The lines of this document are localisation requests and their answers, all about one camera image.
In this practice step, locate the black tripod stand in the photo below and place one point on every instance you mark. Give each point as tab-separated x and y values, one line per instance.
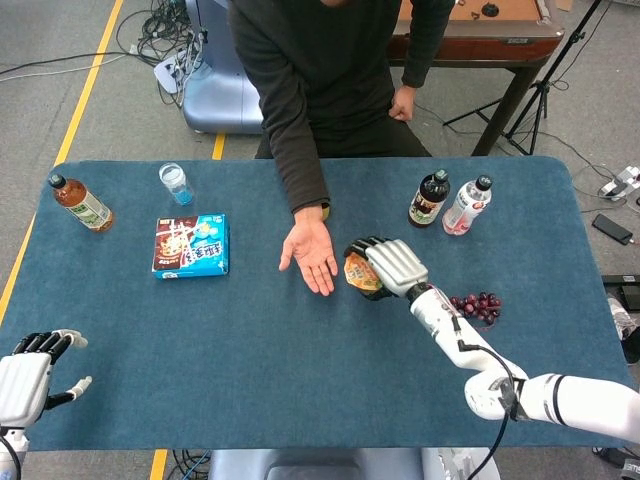
537	97

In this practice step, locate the person's right arm black sleeve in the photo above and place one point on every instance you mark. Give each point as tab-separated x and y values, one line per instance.
290	125

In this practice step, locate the white power strip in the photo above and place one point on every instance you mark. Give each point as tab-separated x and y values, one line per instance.
620	182

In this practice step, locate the clear pink drink bottle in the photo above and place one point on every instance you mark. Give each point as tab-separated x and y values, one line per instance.
465	207

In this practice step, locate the blue snack box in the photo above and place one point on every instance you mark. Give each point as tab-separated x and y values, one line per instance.
192	247

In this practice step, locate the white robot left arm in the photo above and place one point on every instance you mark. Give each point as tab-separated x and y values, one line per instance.
10	450

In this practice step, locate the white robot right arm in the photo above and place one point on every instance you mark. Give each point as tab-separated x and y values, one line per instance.
575	400

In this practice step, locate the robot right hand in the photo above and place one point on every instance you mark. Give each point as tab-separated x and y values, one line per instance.
400	267

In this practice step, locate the black smartphone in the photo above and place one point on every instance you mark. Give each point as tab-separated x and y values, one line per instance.
612	229

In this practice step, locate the amber tea bottle green label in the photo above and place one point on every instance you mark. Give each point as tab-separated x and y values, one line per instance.
82	205

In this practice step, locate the blue felt table cover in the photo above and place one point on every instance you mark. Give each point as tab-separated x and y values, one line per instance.
225	360

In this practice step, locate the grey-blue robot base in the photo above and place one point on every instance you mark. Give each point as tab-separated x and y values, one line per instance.
310	465

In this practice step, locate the person's arm black sleeve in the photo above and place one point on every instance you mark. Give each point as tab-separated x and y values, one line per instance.
425	45
290	125

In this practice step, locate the purple grape bunch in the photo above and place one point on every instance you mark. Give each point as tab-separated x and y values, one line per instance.
477	307

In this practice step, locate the clear jar blue contents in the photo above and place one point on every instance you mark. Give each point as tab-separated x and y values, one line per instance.
177	187

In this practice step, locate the person's left arm black sleeve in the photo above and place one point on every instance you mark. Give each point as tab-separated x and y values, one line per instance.
425	45

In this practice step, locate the brown wooden game table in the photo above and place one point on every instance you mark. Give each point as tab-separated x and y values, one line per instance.
475	47

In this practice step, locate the person's right hand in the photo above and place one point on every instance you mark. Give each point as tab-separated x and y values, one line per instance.
312	250

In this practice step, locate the blue-grey machine housing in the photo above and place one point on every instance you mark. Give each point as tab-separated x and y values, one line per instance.
220	100

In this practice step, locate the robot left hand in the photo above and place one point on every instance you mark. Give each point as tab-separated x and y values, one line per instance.
22	385

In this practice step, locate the orange snack packet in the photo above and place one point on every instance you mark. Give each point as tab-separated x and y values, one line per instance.
357	272

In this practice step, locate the person's left hand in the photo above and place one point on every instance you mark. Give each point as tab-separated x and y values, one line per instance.
403	104

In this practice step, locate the dark tea bottle black cap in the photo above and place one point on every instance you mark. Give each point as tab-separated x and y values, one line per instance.
427	200

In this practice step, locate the person's torso black sweater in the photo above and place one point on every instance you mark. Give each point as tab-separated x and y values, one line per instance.
350	75

